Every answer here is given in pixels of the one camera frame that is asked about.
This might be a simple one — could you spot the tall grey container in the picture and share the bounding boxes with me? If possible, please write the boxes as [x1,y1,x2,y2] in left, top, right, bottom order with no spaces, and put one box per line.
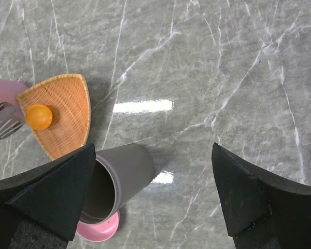
[80,143,156,225]

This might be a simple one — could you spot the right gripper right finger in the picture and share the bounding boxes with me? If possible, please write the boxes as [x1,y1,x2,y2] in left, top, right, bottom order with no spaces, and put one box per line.
[211,143,311,248]

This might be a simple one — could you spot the pink round lid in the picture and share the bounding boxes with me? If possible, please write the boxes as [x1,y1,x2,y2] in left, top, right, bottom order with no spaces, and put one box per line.
[76,211,120,242]

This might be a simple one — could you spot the woven bamboo tray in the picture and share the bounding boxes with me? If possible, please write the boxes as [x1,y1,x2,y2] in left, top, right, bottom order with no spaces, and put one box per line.
[16,74,91,160]

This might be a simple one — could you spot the orange egg yolk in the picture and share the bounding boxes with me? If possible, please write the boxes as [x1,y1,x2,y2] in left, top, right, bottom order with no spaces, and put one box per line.
[26,104,53,130]

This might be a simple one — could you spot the metal tongs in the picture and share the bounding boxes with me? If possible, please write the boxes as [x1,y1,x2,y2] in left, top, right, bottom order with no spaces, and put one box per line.
[0,102,25,140]

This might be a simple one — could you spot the tall pink cup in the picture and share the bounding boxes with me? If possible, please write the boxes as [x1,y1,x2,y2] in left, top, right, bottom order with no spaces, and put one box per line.
[0,79,28,120]

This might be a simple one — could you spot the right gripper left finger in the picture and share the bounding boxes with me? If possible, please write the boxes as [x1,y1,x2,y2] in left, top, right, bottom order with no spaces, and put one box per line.
[0,144,96,248]

